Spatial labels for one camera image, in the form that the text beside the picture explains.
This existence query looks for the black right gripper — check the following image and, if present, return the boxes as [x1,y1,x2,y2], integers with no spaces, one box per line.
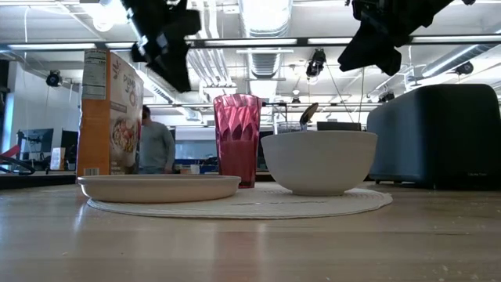
[337,0,455,78]

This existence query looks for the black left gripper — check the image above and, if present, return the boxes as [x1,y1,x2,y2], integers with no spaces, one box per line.
[121,0,203,93]

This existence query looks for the orange-handled metal spoon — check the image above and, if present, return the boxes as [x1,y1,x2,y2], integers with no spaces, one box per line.
[299,102,319,132]

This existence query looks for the orange cereal box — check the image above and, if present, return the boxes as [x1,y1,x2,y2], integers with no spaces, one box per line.
[75,49,145,177]

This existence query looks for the white ceramic bowl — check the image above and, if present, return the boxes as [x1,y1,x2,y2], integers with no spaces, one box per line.
[260,130,379,197]

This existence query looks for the pink faceted tumbler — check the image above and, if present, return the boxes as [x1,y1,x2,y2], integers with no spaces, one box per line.
[213,93,262,190]

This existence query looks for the white shallow plate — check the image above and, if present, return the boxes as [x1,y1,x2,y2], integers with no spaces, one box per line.
[77,174,242,204]

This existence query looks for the white ceiling pipes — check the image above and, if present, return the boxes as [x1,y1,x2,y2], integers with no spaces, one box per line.
[174,0,240,105]

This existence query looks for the black computer monitor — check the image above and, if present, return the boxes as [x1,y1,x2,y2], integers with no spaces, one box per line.
[315,121,363,133]
[60,130,79,169]
[16,128,55,156]

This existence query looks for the person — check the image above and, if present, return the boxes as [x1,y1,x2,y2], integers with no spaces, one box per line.
[139,104,176,175]

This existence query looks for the dark grey toaster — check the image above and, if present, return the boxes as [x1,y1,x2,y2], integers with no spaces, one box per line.
[366,83,501,191]

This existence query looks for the red bar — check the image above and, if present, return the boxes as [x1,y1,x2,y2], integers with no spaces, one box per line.
[0,144,23,160]

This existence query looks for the black curved bar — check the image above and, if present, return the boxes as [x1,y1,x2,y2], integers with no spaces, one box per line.
[0,155,36,176]

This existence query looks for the white round woven placemat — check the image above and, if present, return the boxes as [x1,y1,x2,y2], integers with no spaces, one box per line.
[86,182,394,219]

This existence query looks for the black overhead frame bar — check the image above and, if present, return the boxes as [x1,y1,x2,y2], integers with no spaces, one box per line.
[0,35,501,52]

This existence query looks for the silver ventilation duct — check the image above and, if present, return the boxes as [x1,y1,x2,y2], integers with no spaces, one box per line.
[238,0,294,123]

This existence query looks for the black metal rack frame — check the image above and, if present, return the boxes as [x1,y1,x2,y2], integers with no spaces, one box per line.
[261,101,290,125]

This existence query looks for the black table edge rail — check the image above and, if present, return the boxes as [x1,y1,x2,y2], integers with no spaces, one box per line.
[0,172,373,191]

